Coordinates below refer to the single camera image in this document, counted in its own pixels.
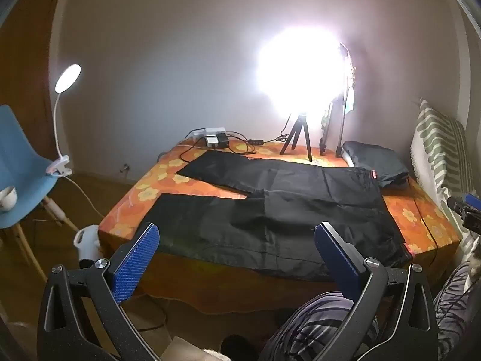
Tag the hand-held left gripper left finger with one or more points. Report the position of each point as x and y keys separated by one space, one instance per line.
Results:
x=137 y=263

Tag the white charger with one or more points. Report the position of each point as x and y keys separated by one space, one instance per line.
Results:
x=211 y=141

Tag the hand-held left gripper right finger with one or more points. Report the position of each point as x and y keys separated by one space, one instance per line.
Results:
x=338 y=263

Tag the green striped white pillow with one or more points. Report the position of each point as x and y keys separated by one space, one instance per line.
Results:
x=436 y=146

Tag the folded dark garment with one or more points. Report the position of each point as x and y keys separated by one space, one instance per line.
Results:
x=375 y=158

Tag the white bowl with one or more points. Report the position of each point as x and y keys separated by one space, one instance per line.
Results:
x=7 y=197

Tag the white power strip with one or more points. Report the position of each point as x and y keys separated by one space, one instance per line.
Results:
x=212 y=131

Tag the blue chair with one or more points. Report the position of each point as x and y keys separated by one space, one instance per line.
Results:
x=18 y=158

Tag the black charger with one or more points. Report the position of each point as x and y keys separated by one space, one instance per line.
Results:
x=223 y=141

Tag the black pants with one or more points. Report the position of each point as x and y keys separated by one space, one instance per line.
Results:
x=300 y=203

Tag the person's leg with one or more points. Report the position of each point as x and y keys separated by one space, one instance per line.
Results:
x=312 y=327
x=451 y=308

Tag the black tripod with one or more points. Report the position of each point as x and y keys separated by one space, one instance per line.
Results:
x=300 y=124

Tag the person's right leg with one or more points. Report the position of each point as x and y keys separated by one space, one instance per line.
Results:
x=451 y=308

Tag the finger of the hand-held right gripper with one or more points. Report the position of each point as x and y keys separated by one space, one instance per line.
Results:
x=456 y=203

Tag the white clip lamp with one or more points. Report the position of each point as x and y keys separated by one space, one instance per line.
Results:
x=68 y=77

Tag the person's left leg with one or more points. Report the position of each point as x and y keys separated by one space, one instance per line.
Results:
x=312 y=327

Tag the white jug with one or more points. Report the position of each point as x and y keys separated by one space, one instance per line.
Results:
x=88 y=238

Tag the bed with orange floral sheet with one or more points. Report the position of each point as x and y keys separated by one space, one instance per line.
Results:
x=158 y=173

